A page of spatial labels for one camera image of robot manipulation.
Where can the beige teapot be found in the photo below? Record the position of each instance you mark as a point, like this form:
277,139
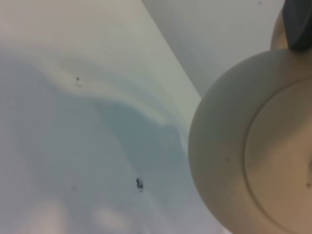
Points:
250,143

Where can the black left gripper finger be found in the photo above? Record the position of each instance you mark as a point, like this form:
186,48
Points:
297,18

